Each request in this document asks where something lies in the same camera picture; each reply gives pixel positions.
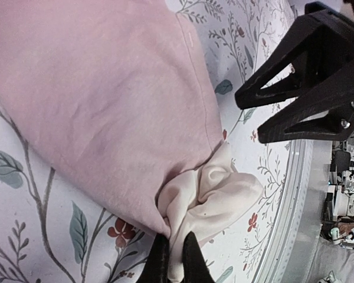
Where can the floral patterned table mat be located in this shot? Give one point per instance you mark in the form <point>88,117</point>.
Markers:
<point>51,232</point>

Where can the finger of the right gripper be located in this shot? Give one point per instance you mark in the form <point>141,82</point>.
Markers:
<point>326,112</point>

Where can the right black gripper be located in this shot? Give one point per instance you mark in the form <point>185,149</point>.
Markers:
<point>315,59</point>

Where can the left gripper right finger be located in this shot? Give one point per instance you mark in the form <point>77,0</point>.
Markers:
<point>195,269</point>

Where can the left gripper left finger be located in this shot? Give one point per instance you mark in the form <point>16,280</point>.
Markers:
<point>156,266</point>

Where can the aluminium front rail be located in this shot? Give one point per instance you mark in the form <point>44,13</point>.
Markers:
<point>290,252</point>

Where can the pink and white underwear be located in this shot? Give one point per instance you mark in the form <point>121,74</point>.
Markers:
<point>115,96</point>

